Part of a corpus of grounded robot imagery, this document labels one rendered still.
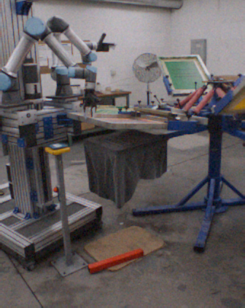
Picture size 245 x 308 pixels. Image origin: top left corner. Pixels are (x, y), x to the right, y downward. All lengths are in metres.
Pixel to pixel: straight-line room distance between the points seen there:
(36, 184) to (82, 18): 4.42
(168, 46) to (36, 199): 5.96
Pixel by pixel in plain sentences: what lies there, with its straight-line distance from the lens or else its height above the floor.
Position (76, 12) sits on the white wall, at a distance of 6.51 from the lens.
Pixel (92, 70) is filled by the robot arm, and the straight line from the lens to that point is 2.12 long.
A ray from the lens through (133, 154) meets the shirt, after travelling 2.14.
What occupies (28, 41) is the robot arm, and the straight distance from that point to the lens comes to 2.15.
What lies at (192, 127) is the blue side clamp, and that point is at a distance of 2.39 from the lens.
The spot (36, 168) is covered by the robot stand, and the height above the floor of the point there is 0.69.
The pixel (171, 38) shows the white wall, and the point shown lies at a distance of 8.05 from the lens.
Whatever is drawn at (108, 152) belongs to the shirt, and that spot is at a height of 0.92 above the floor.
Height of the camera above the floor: 1.54
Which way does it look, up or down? 15 degrees down
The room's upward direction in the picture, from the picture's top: 2 degrees counter-clockwise
